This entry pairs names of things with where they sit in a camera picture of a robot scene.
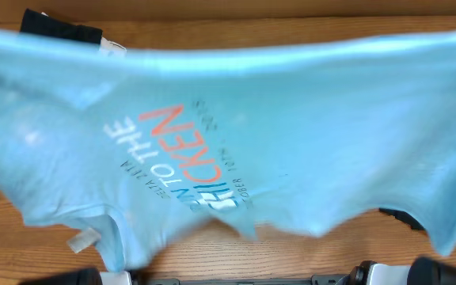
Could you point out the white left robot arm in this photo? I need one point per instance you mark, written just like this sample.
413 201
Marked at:
85 276

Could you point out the black garment on right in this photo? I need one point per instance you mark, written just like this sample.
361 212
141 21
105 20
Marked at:
403 217

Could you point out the light blue printed t-shirt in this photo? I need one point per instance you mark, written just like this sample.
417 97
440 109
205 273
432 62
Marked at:
144 147

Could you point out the beige folded garment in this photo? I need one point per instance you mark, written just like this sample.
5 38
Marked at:
110 48

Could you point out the black folded garment on stack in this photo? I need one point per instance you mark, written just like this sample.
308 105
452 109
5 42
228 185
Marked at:
42 25

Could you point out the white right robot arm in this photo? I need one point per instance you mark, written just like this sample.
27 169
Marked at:
422 271

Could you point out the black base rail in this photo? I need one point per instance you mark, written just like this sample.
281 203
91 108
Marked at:
335 279

